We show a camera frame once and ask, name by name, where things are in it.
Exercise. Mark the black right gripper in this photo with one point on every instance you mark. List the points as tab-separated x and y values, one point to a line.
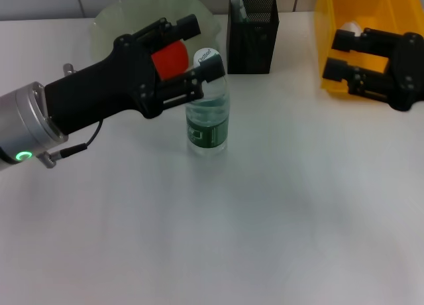
410	63

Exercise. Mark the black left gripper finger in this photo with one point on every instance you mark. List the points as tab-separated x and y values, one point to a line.
213	69

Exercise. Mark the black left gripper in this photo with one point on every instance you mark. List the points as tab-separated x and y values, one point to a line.
106	89

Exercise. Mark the white paper ball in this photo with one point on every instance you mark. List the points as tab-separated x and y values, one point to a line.
351	27

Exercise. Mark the clear green-label water bottle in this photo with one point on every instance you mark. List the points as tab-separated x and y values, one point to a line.
208	126

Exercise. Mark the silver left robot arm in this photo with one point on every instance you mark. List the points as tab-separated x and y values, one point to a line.
20	126

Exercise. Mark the black mesh pen holder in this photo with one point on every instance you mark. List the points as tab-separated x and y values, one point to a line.
251	49

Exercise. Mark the green glass fruit plate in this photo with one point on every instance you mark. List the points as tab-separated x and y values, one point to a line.
132	13

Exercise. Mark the yellow plastic bin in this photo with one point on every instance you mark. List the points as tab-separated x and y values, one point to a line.
364	6

